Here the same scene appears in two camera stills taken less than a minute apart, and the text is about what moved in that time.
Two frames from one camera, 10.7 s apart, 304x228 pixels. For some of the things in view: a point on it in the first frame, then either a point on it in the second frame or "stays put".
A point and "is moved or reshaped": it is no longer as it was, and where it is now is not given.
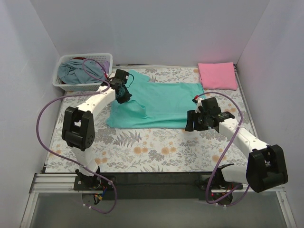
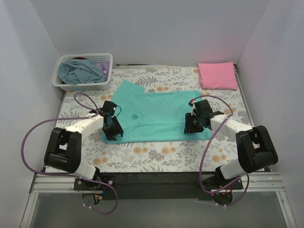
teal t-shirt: (165, 105) is moved or reshaped
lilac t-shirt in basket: (106, 64) stays put
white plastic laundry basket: (84, 72) stays put
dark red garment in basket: (79, 58) stays put
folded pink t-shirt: (218, 75) stays put
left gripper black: (123, 95) to (113, 129)
